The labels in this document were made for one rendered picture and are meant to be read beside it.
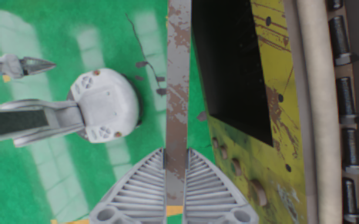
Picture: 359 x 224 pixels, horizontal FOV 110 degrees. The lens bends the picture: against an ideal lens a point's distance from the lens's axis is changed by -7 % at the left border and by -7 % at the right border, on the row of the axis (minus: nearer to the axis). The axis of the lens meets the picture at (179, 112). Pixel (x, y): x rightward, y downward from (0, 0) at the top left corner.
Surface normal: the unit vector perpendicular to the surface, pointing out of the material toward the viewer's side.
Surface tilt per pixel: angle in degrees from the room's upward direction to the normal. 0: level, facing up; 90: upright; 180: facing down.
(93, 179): 0
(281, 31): 90
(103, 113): 0
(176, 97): 0
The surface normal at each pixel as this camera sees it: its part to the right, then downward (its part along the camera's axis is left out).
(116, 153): 0.02, 0.09
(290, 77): -0.98, 0.20
